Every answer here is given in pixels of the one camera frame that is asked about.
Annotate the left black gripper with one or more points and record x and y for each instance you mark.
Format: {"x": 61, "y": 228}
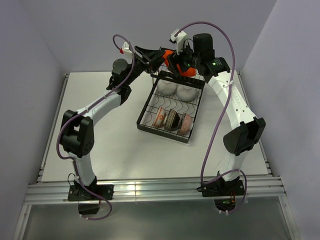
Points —
{"x": 150, "y": 58}

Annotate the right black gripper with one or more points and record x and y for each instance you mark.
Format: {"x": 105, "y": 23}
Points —
{"x": 176, "y": 58}

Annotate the orange white patterned bowl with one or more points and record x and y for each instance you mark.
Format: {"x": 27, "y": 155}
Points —
{"x": 160, "y": 118}

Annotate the brown beige bowl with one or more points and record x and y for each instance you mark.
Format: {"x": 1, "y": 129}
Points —
{"x": 172, "y": 121}

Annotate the black white patterned bowl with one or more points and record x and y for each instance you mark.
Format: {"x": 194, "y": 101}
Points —
{"x": 186, "y": 124}

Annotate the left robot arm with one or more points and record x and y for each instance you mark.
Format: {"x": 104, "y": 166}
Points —
{"x": 76, "y": 134}

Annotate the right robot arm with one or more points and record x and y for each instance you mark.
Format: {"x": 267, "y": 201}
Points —
{"x": 246, "y": 127}

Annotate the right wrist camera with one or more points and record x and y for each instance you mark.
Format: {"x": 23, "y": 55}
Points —
{"x": 178, "y": 37}

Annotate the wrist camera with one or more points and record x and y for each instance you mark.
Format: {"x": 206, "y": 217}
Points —
{"x": 178, "y": 37}
{"x": 126, "y": 48}

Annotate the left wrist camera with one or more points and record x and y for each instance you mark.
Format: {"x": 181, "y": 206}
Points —
{"x": 126, "y": 48}

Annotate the black wire dish rack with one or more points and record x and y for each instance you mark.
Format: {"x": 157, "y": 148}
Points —
{"x": 156, "y": 100}

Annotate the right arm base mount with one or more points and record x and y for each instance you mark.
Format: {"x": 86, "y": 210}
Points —
{"x": 222, "y": 188}

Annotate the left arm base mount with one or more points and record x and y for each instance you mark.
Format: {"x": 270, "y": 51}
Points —
{"x": 88, "y": 204}

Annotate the aluminium mounting rail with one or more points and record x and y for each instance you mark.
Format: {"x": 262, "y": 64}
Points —
{"x": 175, "y": 189}

